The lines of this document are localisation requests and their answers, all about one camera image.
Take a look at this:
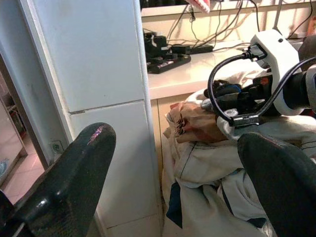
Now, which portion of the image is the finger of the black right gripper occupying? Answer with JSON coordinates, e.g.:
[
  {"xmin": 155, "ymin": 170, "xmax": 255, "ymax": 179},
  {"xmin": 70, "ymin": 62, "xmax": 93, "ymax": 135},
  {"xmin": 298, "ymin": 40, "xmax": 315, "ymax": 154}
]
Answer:
[
  {"xmin": 201, "ymin": 96, "xmax": 239, "ymax": 117},
  {"xmin": 210, "ymin": 79, "xmax": 247, "ymax": 99}
]

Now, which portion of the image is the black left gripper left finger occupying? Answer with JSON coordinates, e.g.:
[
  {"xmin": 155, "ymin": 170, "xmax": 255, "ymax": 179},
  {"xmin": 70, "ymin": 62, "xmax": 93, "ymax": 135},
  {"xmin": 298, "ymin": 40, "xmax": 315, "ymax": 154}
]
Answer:
[{"xmin": 0, "ymin": 122, "xmax": 117, "ymax": 237}]

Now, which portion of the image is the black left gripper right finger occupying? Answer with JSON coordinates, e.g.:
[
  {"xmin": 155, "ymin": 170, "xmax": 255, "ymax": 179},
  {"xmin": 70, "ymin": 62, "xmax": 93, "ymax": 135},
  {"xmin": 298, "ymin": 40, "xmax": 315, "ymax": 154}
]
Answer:
[{"xmin": 237, "ymin": 132, "xmax": 316, "ymax": 237}]

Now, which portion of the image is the brown patterned cloth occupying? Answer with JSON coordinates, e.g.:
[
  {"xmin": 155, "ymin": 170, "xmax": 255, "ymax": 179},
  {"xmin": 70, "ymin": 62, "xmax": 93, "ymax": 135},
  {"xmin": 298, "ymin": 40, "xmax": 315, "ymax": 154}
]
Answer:
[{"xmin": 164, "ymin": 101, "xmax": 229, "ymax": 144}]

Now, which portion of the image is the white garment with navy trim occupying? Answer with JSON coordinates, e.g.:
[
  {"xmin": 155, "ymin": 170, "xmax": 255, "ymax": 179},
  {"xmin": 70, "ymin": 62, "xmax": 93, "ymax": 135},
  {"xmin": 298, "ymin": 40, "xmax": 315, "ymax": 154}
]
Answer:
[{"xmin": 161, "ymin": 70, "xmax": 316, "ymax": 237}]

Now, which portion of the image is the white counter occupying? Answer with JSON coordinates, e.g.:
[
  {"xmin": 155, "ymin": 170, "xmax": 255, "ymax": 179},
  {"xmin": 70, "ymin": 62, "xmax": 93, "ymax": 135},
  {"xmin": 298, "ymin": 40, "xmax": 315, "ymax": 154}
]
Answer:
[{"xmin": 145, "ymin": 39, "xmax": 307, "ymax": 101}]

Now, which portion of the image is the black power strip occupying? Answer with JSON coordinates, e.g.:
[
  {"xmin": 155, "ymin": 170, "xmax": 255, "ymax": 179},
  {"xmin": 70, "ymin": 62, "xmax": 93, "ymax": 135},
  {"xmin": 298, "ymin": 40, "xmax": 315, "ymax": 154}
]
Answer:
[{"xmin": 171, "ymin": 43, "xmax": 214, "ymax": 55}]

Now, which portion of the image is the black charging dock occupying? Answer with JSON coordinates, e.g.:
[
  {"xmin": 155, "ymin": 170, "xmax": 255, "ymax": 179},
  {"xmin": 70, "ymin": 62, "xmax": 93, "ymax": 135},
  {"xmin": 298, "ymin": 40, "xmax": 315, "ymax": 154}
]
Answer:
[{"xmin": 144, "ymin": 29, "xmax": 192, "ymax": 75}]

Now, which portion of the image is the white corner trim strip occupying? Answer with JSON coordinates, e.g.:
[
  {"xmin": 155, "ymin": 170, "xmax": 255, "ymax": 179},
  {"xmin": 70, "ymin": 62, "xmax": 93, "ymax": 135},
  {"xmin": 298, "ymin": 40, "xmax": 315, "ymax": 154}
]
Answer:
[{"xmin": 133, "ymin": 0, "xmax": 165, "ymax": 237}]

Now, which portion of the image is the pink and white object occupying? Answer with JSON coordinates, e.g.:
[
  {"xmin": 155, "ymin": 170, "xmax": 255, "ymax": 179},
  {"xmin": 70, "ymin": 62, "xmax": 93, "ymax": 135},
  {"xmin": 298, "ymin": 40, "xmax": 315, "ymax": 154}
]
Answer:
[{"xmin": 188, "ymin": 0, "xmax": 211, "ymax": 13}]

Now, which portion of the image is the green wall socket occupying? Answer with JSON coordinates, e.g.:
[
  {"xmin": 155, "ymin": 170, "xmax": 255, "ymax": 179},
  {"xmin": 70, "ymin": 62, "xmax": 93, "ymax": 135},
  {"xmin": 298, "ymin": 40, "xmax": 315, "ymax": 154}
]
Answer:
[{"xmin": 50, "ymin": 140, "xmax": 64, "ymax": 154}]

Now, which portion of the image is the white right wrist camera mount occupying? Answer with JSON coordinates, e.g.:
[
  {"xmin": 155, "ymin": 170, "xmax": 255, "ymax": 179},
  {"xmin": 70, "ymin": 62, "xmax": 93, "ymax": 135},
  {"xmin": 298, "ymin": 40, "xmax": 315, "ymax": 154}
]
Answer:
[{"xmin": 249, "ymin": 29, "xmax": 307, "ymax": 117}]

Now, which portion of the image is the black hanging cable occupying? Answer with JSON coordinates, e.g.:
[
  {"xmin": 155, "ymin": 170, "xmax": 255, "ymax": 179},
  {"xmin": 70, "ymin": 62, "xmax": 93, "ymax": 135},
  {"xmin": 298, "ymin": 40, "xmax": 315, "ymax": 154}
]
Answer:
[
  {"xmin": 188, "ymin": 5, "xmax": 199, "ymax": 41},
  {"xmin": 248, "ymin": 0, "xmax": 261, "ymax": 34}
]

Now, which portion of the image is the white wall shelf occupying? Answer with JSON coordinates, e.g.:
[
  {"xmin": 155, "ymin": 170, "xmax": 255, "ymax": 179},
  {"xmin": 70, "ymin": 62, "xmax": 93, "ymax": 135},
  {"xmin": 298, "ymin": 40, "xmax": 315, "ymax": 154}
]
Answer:
[{"xmin": 140, "ymin": 0, "xmax": 316, "ymax": 18}]

